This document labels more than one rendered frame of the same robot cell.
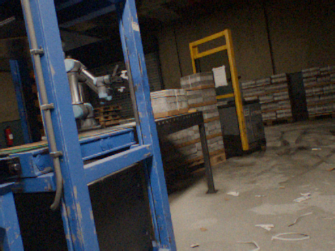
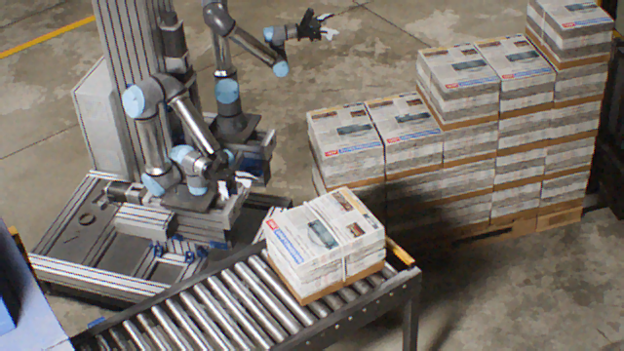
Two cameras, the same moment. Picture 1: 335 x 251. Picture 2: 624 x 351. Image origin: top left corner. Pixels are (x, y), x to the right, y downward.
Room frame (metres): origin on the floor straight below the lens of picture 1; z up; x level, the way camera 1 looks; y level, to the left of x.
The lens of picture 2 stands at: (0.90, -1.20, 3.18)
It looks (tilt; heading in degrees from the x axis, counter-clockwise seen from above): 40 degrees down; 33
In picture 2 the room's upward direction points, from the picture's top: 5 degrees counter-clockwise
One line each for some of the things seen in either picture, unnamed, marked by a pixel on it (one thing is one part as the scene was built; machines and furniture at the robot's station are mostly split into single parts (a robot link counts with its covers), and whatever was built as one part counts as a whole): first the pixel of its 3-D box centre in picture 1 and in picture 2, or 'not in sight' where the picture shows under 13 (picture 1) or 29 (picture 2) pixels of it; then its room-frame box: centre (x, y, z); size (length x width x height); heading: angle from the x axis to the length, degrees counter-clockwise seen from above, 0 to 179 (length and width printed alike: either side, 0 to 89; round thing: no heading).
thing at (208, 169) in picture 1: (206, 157); (409, 342); (2.94, -0.33, 0.34); 0.06 x 0.06 x 0.68; 64
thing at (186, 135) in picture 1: (169, 144); (429, 175); (3.92, 0.01, 0.42); 1.17 x 0.39 x 0.83; 132
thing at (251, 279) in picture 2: not in sight; (268, 298); (2.59, 0.13, 0.77); 0.47 x 0.05 x 0.05; 64
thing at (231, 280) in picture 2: not in sight; (253, 306); (2.53, 0.16, 0.77); 0.47 x 0.05 x 0.05; 64
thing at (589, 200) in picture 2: (207, 162); (526, 218); (4.20, -0.47, 0.05); 1.05 x 0.10 x 0.04; 132
